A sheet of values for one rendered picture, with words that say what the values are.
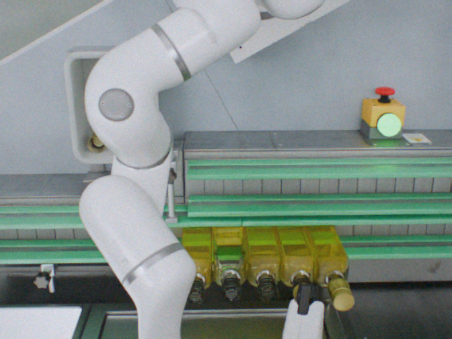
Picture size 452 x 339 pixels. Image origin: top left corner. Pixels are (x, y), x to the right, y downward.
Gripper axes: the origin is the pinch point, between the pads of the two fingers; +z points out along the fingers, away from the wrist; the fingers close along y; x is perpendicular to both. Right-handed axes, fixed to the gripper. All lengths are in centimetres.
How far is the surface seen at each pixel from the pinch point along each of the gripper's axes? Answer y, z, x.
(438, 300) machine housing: -16.3, 30.7, -24.9
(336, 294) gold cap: 1.0, 2.3, -4.3
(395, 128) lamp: 18.6, 36.0, -13.0
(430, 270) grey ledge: -12.4, 36.0, -23.4
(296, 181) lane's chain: 8.5, 28.5, 5.2
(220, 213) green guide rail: 5.9, 16.4, 17.7
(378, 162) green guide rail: 13.5, 29.7, -10.0
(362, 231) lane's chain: -2.7, 32.1, -8.5
